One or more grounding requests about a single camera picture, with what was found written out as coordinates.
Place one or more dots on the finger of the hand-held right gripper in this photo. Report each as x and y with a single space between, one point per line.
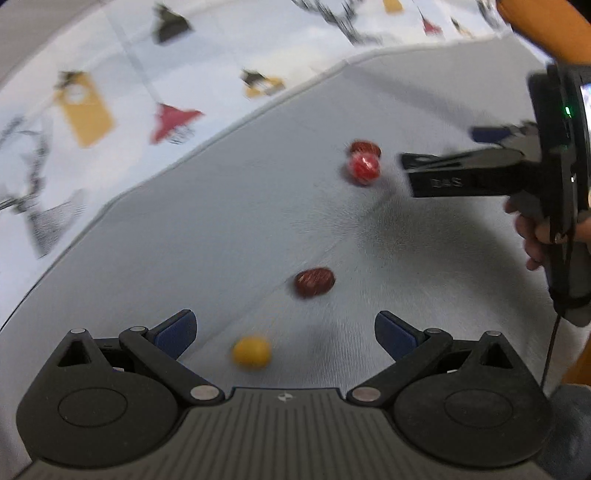
489 134
429 161

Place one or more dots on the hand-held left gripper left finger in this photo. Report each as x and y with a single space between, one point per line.
178 333

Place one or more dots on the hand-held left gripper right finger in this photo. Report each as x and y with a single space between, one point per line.
395 336

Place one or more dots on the dark red date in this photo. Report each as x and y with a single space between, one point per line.
365 147
315 282

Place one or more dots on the red fruit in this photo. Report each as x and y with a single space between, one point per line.
363 169

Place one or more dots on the small yellow fruit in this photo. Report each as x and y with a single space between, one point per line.
251 352

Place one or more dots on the person's right forearm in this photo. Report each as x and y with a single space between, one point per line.
545 23

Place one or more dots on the person's right hand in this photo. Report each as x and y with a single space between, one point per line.
531 235

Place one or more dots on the grey printed duvet cover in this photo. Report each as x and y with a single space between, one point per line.
231 207

